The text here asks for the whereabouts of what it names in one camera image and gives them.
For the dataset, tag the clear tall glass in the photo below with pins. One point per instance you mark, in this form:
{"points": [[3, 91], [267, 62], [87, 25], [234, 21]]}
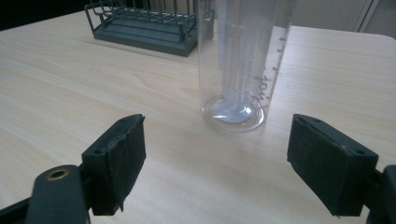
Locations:
{"points": [[239, 65]]}

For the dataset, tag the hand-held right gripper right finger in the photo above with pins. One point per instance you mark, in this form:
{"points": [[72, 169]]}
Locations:
{"points": [[327, 168]]}

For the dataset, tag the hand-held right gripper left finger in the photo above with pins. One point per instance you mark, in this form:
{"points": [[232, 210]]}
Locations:
{"points": [[116, 168]]}

